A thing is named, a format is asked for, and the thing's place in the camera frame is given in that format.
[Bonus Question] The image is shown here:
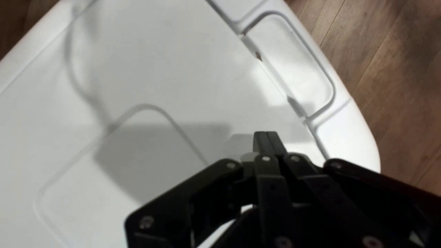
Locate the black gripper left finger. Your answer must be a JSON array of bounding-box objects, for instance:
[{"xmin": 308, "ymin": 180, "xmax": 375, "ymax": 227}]
[{"xmin": 124, "ymin": 158, "xmax": 257, "ymax": 248}]

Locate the white plastic trash bin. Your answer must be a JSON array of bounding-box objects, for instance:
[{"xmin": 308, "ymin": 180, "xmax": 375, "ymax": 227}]
[{"xmin": 0, "ymin": 0, "xmax": 380, "ymax": 248}]

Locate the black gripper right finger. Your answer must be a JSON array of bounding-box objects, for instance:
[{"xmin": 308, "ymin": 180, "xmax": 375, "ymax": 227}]
[{"xmin": 253, "ymin": 131, "xmax": 441, "ymax": 248}]

